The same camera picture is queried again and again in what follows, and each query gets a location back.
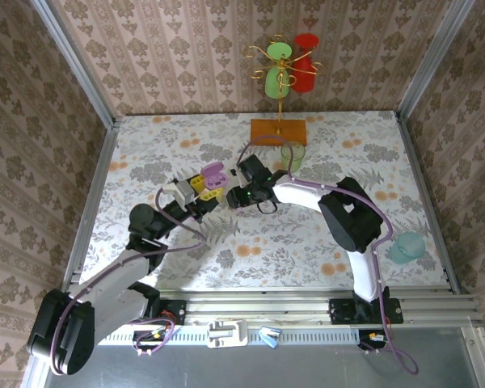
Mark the aluminium frame post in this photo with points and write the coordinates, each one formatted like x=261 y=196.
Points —
x=72 y=60
x=432 y=52

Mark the red plastic goblet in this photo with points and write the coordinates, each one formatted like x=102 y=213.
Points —
x=305 y=74

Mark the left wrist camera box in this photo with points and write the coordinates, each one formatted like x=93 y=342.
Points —
x=186 y=190

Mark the blue plastic clip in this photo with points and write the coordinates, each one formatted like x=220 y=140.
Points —
x=271 y=341

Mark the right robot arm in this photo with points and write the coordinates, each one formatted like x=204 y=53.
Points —
x=347 y=218

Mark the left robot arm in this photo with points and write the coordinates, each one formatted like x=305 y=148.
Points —
x=105 y=275

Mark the pink cup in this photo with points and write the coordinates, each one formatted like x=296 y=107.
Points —
x=212 y=169

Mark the grey metal sheet panel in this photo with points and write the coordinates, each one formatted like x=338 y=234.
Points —
x=246 y=368

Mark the aluminium table side rail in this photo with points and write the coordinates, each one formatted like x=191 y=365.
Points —
x=415 y=161
x=103 y=161

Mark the white plastic bracket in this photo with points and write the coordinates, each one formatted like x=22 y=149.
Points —
x=238 y=333

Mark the yellow-green translucent cup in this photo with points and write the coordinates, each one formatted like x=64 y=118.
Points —
x=301 y=155

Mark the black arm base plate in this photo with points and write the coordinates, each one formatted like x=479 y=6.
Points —
x=178 y=311
x=339 y=311

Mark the black connector box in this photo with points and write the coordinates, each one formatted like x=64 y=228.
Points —
x=372 y=337
x=149 y=337

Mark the green plastic goblet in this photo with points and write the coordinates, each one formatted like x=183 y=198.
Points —
x=275 y=83

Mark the long aluminium mounting rail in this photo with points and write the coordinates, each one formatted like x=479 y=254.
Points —
x=266 y=307

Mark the teal translucent plastic cup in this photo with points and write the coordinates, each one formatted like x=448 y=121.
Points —
x=406 y=247

